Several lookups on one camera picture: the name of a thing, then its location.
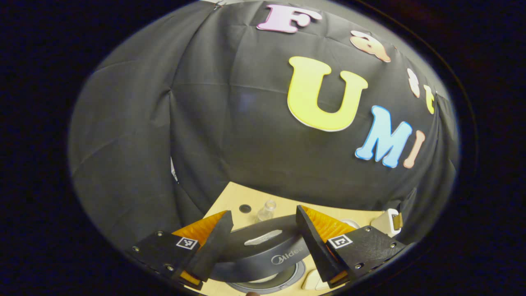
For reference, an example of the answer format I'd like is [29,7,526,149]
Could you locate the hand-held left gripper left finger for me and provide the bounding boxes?
[125,210,234,290]

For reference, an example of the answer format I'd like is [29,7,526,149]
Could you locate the small clear glass bottle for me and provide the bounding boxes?
[257,200,277,222]

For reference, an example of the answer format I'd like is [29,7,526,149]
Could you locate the white rice container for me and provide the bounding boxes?
[302,269,329,291]

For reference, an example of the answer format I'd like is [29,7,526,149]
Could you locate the white toaster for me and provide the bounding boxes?
[371,208,404,238]

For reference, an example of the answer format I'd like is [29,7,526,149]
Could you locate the grey rice cooker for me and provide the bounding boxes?
[208,215,314,295]

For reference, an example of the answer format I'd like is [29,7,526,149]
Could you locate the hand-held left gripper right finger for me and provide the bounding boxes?
[296,205,407,288]

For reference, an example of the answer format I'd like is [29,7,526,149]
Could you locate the black backdrop cloth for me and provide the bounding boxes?
[69,2,459,247]

